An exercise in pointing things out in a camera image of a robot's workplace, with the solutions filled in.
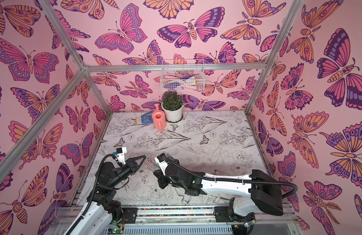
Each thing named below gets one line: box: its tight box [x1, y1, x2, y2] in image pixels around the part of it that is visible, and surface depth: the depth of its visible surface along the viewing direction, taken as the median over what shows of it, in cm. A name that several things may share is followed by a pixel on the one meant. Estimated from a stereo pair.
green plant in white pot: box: [161, 90, 184, 123], surface depth 106 cm
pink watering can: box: [151, 103, 167, 132], surface depth 105 cm
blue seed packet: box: [140, 111, 154, 124], surface depth 119 cm
